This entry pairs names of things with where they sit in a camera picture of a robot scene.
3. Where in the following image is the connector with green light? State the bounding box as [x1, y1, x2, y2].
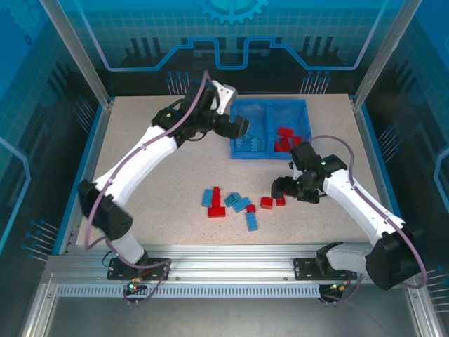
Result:
[321, 280, 351, 294]
[123, 276, 148, 295]

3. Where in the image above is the aluminium front rail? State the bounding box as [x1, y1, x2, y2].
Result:
[47, 244, 387, 286]

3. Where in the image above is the large blue lego plate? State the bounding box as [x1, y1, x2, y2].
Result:
[245, 138, 267, 152]

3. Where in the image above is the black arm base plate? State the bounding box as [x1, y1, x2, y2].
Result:
[293, 258, 358, 281]
[107, 257, 177, 281]

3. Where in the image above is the thin black base cable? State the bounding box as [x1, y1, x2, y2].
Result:
[102, 248, 122, 268]

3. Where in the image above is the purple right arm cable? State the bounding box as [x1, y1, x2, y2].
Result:
[308, 136, 428, 291]

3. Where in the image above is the aluminium frame post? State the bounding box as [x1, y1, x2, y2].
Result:
[39, 0, 115, 108]
[352, 0, 428, 110]

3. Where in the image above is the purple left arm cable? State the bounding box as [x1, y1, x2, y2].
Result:
[85, 71, 220, 307]

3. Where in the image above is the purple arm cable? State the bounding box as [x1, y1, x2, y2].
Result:
[308, 136, 428, 291]
[85, 71, 220, 307]

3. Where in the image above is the slotted aluminium cable duct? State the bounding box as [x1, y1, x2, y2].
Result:
[55, 284, 323, 299]

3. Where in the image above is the blue two-compartment plastic bin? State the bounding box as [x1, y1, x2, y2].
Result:
[229, 99, 314, 161]

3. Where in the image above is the aluminium lower frame bar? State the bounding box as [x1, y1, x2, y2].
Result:
[20, 273, 59, 337]
[406, 291, 449, 337]

